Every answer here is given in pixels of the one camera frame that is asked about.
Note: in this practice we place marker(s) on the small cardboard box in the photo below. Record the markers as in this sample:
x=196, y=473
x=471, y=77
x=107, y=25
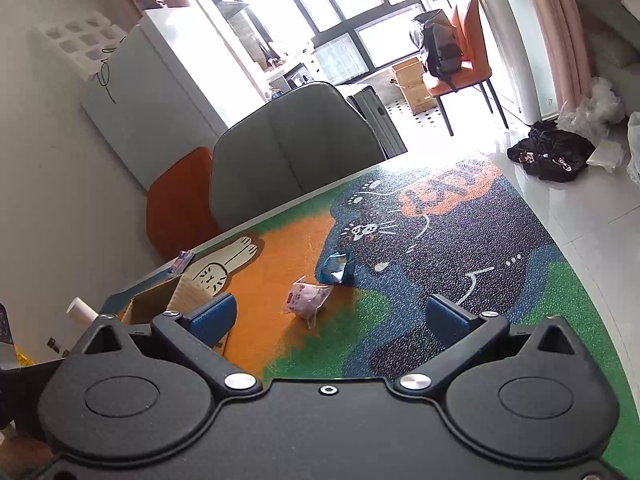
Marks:
x=412, y=85

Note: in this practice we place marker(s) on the black grey backpack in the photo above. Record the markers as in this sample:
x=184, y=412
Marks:
x=440, y=45

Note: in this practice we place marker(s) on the grey suitcase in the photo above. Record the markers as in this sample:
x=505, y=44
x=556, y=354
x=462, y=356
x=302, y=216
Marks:
x=372, y=115

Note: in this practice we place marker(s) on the brown cardboard box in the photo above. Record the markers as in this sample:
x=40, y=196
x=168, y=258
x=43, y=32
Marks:
x=175, y=305

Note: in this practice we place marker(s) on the pink snack packet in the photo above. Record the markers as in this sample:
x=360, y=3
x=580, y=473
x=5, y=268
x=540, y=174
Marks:
x=307, y=300

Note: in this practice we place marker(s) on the small purple packet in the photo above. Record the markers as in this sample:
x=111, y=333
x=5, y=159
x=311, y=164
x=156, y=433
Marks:
x=183, y=261

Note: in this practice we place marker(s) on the orange chair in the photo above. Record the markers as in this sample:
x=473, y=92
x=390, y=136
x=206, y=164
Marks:
x=177, y=205
x=477, y=35
x=457, y=30

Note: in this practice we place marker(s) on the colourful printed table mat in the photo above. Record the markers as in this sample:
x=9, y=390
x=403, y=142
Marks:
x=500, y=240

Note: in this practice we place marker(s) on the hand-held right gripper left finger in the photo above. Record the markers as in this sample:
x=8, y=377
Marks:
x=215, y=315

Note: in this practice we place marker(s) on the small black appliance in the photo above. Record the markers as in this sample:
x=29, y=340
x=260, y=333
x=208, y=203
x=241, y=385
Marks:
x=300, y=76

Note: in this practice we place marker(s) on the black cloth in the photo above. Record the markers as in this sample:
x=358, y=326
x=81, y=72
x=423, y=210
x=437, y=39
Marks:
x=550, y=152

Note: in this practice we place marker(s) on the blue snack packet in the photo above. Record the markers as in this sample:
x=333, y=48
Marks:
x=337, y=267

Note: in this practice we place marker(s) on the grey upholstered chair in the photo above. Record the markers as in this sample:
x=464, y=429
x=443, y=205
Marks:
x=295, y=150

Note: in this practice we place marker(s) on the grey green sofa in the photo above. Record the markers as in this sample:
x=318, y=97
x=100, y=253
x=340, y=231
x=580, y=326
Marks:
x=605, y=10

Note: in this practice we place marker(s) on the white cabinet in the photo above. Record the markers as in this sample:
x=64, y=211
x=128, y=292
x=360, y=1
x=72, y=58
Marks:
x=150, y=100

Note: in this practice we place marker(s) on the pink curtain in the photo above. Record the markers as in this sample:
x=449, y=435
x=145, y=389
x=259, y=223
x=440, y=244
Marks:
x=555, y=25

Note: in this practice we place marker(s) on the yellow bottle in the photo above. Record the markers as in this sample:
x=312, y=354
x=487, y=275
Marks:
x=22, y=359

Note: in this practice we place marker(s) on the person's left hand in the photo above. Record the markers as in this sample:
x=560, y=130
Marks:
x=22, y=457

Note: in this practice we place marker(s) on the clear plastic bag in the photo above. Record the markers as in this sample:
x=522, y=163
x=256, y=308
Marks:
x=595, y=107

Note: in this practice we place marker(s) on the white plastic bag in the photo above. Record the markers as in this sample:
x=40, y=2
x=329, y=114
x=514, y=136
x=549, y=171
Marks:
x=635, y=145

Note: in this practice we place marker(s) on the white foam tray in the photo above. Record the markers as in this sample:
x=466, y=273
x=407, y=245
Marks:
x=75, y=42

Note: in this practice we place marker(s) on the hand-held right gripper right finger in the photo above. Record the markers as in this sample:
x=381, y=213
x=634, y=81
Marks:
x=445, y=317

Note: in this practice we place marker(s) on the white paper roll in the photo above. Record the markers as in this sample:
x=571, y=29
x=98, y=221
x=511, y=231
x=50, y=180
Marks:
x=82, y=312

